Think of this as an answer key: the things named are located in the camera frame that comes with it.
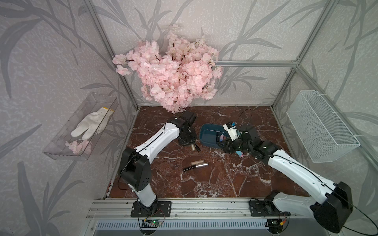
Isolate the teal plastic storage box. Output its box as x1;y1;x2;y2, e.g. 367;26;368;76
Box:
199;124;230;149

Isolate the beige lipstick tube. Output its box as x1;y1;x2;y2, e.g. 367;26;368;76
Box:
191;160;204;166

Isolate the silver mascara cap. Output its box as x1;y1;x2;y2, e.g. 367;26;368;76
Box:
195;163;209;168

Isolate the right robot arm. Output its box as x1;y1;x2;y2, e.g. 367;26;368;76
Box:
217;122;353;234

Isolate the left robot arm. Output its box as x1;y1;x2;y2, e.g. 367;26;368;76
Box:
120;111;200;209

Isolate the pink cherry blossom tree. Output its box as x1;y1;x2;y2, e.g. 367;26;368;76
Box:
112;26;223;114

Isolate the right circuit board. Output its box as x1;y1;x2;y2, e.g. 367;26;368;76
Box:
266;219;287;228

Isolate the circuit board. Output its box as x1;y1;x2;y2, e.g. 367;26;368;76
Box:
142;220;164;228
266;219;287;228

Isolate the white work glove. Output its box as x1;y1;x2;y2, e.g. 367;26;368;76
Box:
71;107;114;140

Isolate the left circuit board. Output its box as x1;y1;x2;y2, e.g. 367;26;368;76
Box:
142;220;164;228

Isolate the pink flower sprig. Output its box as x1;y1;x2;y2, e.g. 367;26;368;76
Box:
65;139;92;155

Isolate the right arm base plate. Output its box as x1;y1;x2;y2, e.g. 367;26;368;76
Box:
249;191;291;217

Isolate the aluminium front rail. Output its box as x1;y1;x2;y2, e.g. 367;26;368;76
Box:
86;193;315;220

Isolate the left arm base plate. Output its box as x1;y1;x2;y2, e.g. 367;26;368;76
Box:
131;201;172;218

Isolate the white wire mesh basket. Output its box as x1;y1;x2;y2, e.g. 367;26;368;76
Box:
286;90;360;163

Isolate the clear acrylic wall tray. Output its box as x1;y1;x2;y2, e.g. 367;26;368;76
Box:
43;92;119;161

